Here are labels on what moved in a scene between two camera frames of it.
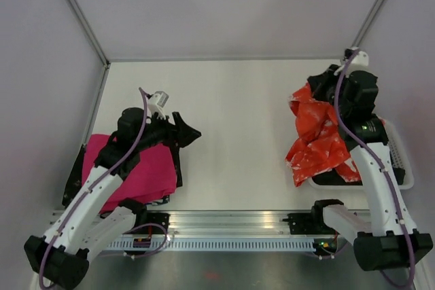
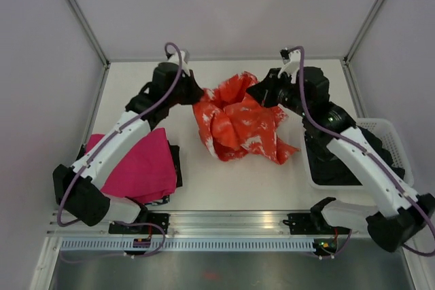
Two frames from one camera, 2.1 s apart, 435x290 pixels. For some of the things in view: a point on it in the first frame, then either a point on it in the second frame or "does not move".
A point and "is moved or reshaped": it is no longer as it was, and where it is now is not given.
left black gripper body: x=159 y=132 → x=187 y=94
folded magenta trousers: x=154 y=176 does not move
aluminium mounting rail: x=227 y=223 does not move
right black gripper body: x=325 y=90 → x=278 y=90
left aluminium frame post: x=83 y=22 does not move
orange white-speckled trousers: x=319 y=144 is moved or reshaped
